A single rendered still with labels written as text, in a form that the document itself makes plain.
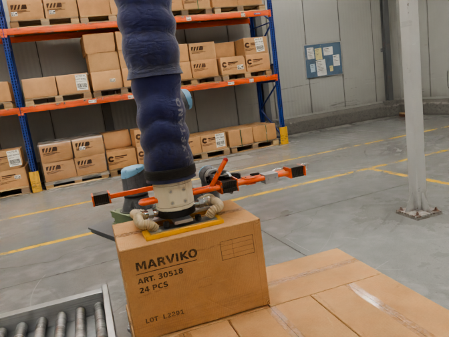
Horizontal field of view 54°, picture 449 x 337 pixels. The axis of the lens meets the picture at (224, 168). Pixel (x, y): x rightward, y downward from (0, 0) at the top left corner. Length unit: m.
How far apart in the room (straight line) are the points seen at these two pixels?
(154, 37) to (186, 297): 1.06
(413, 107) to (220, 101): 7.10
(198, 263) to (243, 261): 0.20
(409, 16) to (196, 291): 3.45
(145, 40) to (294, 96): 10.34
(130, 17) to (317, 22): 10.90
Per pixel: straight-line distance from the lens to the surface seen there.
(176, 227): 1.86
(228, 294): 1.96
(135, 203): 2.76
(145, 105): 1.82
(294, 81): 12.03
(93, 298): 2.38
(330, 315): 1.96
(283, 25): 12.01
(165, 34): 1.83
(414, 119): 4.63
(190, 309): 1.94
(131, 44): 1.83
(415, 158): 4.69
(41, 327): 2.31
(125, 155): 9.19
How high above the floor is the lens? 1.53
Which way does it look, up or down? 11 degrees down
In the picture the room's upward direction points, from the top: 8 degrees counter-clockwise
